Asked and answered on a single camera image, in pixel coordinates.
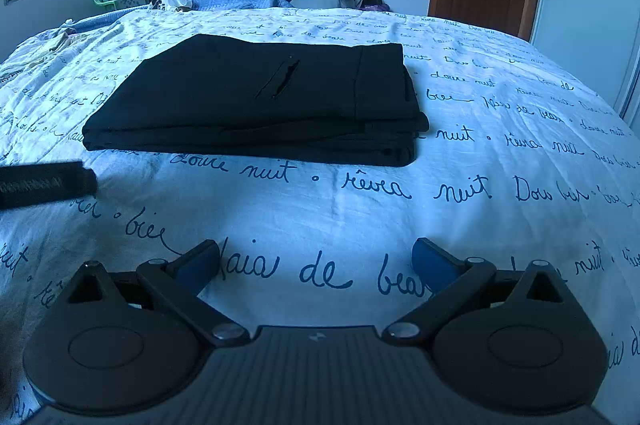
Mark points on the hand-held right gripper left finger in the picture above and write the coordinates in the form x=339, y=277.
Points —
x=197, y=266

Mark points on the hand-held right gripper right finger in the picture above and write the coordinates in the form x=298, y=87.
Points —
x=434, y=264

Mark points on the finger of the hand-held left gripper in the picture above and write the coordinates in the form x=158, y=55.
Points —
x=45, y=185

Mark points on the black pants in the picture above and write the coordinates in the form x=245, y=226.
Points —
x=240, y=105

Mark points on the white script-printed bedsheet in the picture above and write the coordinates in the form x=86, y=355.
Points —
x=325, y=215

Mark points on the beige cloth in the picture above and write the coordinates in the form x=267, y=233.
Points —
x=62, y=39

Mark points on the white crumpled cloth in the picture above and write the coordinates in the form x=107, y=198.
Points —
x=174, y=1

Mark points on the blue knit blanket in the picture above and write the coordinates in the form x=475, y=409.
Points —
x=235, y=0

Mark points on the white wardrobe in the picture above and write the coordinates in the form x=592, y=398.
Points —
x=590, y=15

